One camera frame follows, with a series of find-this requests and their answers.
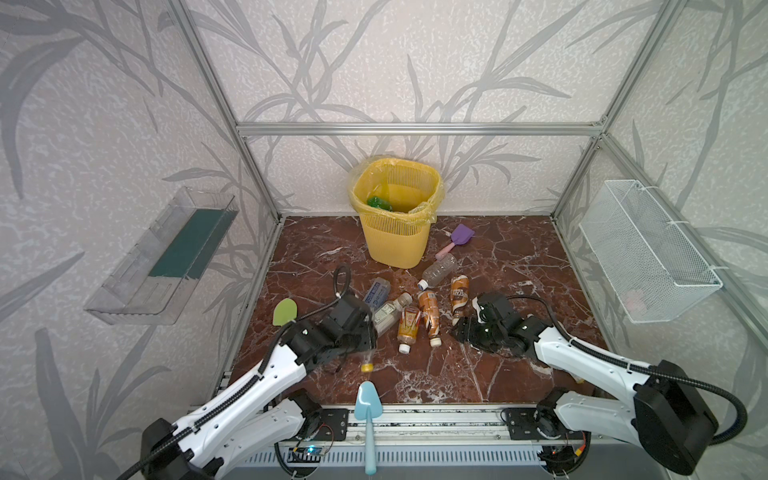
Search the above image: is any red label bottle yellow cap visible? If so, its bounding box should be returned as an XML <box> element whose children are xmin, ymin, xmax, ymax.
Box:
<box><xmin>360</xmin><ymin>352</ymin><xmax>374</xmax><ymax>373</ymax></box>

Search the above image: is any small green Sprite bottle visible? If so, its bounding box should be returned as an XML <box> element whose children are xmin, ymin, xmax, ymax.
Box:
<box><xmin>367</xmin><ymin>196</ymin><xmax>393</xmax><ymax>212</ymax></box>

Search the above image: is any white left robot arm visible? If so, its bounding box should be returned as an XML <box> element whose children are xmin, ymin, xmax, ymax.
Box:
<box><xmin>121</xmin><ymin>293</ymin><xmax>377</xmax><ymax>479</ymax></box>

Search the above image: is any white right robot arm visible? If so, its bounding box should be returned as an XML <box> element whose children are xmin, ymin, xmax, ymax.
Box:
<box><xmin>452</xmin><ymin>292</ymin><xmax>719</xmax><ymax>475</ymax></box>

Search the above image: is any yellow ribbed plastic bin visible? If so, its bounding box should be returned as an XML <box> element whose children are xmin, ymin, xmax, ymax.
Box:
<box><xmin>352</xmin><ymin>159</ymin><xmax>444</xmax><ymax>271</ymax></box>

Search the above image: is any yellow bin liner bag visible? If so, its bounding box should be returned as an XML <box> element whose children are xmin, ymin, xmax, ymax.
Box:
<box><xmin>347</xmin><ymin>156</ymin><xmax>445</xmax><ymax>226</ymax></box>

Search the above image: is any clear bottle green label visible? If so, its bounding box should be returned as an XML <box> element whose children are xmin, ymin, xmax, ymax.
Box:
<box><xmin>373</xmin><ymin>292</ymin><xmax>413</xmax><ymax>337</ymax></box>

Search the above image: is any soda water bottle blue cap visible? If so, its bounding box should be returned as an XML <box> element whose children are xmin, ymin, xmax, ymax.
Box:
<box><xmin>363</xmin><ymin>277</ymin><xmax>391</xmax><ymax>312</ymax></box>

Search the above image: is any brown Nescafe bottle right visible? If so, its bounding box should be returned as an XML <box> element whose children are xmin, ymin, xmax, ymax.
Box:
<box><xmin>450</xmin><ymin>274</ymin><xmax>470</xmax><ymax>325</ymax></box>

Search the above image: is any gold red tea bottle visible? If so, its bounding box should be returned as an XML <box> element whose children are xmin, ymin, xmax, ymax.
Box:
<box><xmin>397</xmin><ymin>307</ymin><xmax>421</xmax><ymax>354</ymax></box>

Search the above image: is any green spatula scoop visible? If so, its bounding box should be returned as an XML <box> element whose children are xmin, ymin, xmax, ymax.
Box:
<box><xmin>272</xmin><ymin>298</ymin><xmax>298</xmax><ymax>327</ymax></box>

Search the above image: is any brown coffee bottle left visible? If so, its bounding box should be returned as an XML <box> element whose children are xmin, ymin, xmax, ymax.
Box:
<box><xmin>418</xmin><ymin>290</ymin><xmax>442</xmax><ymax>348</ymax></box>

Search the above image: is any clear bottle white cap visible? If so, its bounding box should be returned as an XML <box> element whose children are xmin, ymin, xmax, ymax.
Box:
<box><xmin>417</xmin><ymin>254</ymin><xmax>459</xmax><ymax>291</ymax></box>

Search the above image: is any light blue toy shovel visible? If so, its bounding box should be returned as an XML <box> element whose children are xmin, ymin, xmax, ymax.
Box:
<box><xmin>354</xmin><ymin>381</ymin><xmax>383</xmax><ymax>476</ymax></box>

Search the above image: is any purple toy shovel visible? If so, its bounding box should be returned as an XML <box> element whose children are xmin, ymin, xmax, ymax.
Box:
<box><xmin>435</xmin><ymin>224</ymin><xmax>475</xmax><ymax>260</ymax></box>

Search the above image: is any green circuit board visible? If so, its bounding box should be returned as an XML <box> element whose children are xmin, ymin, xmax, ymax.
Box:
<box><xmin>289</xmin><ymin>443</ymin><xmax>333</xmax><ymax>463</ymax></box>

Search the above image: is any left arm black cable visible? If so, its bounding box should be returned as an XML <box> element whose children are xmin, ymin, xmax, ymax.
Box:
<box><xmin>113</xmin><ymin>265</ymin><xmax>353</xmax><ymax>480</ymax></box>

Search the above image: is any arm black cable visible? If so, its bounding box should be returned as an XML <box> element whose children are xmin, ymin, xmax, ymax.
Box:
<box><xmin>113</xmin><ymin>265</ymin><xmax>353</xmax><ymax>480</ymax></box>
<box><xmin>506</xmin><ymin>293</ymin><xmax>749</xmax><ymax>446</ymax></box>

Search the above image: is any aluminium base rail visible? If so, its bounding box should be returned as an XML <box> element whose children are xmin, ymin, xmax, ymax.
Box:
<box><xmin>173</xmin><ymin>403</ymin><xmax>679</xmax><ymax>466</ymax></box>

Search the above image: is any white wire wall basket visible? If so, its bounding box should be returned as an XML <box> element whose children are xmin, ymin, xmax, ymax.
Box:
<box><xmin>579</xmin><ymin>180</ymin><xmax>723</xmax><ymax>324</ymax></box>

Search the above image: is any clear acrylic wall shelf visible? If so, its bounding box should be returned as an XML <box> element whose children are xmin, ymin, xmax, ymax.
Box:
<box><xmin>84</xmin><ymin>187</ymin><xmax>239</xmax><ymax>326</ymax></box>

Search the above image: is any horizontal aluminium frame bar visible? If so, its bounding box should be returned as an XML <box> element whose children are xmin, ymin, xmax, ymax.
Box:
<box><xmin>236</xmin><ymin>122</ymin><xmax>603</xmax><ymax>137</ymax></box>

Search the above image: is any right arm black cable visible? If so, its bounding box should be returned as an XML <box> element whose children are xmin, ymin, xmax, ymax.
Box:
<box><xmin>506</xmin><ymin>293</ymin><xmax>749</xmax><ymax>446</ymax></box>

